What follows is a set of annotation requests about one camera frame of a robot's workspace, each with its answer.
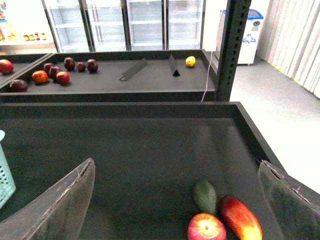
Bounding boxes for yellow lemon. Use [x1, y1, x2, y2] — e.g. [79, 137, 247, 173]
[185, 56, 196, 68]

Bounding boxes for dark red plum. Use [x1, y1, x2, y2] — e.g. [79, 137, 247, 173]
[64, 57, 76, 72]

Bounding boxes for white cable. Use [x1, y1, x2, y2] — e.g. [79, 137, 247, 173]
[200, 50, 215, 102]

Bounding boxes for black metal rack post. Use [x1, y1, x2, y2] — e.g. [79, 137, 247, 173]
[215, 0, 252, 102]

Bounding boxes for small red apple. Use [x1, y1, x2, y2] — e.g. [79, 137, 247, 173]
[76, 62, 86, 73]

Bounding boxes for black triangular divider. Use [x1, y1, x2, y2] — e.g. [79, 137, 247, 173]
[168, 54, 180, 77]

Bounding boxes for flat black divider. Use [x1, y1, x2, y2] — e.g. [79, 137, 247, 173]
[119, 58, 148, 82]

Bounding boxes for glass door refrigerator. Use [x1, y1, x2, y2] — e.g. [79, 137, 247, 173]
[42, 0, 206, 53]

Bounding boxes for black front display tray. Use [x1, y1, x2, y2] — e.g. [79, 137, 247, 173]
[0, 102, 286, 240]

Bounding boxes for black rear display tray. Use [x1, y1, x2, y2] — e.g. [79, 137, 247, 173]
[0, 49, 217, 103]

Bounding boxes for red yellow mango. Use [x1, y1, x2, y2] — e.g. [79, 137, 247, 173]
[218, 195, 263, 240]

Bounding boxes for dark purple fruit front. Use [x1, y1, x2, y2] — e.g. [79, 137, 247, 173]
[9, 79, 29, 93]

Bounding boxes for orange red fruit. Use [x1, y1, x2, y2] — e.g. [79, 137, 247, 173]
[31, 70, 49, 84]

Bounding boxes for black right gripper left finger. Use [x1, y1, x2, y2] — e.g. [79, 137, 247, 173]
[0, 158, 96, 240]

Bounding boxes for red apple far left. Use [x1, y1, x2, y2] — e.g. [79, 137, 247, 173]
[0, 59, 14, 75]

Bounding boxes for light blue plastic basket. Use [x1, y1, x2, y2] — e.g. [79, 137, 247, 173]
[0, 145, 16, 208]

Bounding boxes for green avocado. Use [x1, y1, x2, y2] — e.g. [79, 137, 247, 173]
[192, 179, 217, 216]

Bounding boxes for white vertical blinds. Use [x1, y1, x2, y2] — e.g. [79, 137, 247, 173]
[257, 0, 320, 98]

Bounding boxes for shelf with jars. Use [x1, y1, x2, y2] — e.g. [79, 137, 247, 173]
[0, 0, 57, 55]

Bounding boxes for black left display tray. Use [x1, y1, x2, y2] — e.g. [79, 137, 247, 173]
[0, 53, 53, 87]

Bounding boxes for black display tray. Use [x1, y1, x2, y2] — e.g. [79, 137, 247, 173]
[0, 49, 217, 103]
[0, 53, 53, 87]
[0, 102, 286, 240]

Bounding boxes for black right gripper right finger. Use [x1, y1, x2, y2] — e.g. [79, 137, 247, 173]
[258, 160, 320, 240]

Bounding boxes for dark purple fruit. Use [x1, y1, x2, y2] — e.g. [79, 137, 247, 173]
[43, 62, 61, 81]
[9, 79, 29, 93]

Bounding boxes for red yellow apple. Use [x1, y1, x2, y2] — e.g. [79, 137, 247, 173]
[187, 213, 227, 240]

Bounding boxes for dark red apple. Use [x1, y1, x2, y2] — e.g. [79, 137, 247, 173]
[87, 59, 98, 73]

